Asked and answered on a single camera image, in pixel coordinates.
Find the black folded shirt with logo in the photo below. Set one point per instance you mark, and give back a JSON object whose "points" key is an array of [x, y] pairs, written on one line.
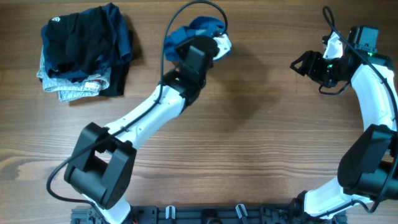
{"points": [[77, 40]]}

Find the navy folded shirt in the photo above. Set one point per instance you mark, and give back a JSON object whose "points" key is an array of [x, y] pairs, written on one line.
{"points": [[118, 32]]}

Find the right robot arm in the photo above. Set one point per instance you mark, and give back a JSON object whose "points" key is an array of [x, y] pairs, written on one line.
{"points": [[363, 176]]}

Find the black folded garment at bottom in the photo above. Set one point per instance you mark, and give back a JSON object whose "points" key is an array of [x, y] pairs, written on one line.
{"points": [[118, 74]]}

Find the blue polo shirt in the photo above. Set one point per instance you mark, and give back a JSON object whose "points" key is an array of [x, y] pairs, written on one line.
{"points": [[202, 25]]}

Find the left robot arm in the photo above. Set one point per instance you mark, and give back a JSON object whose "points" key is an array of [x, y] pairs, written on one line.
{"points": [[101, 165]]}

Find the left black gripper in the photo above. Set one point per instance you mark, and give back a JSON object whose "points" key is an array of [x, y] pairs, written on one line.
{"points": [[181, 46]]}

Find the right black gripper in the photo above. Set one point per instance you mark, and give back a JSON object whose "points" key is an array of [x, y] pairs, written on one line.
{"points": [[311, 60]]}

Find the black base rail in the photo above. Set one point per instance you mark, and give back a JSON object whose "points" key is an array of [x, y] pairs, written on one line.
{"points": [[265, 214]]}

